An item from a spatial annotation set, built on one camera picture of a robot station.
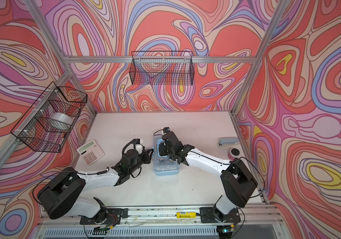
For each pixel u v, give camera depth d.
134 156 0.67
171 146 0.64
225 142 0.98
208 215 0.73
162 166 0.84
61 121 0.70
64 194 0.43
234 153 0.91
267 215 0.77
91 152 0.94
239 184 0.44
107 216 0.72
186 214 0.72
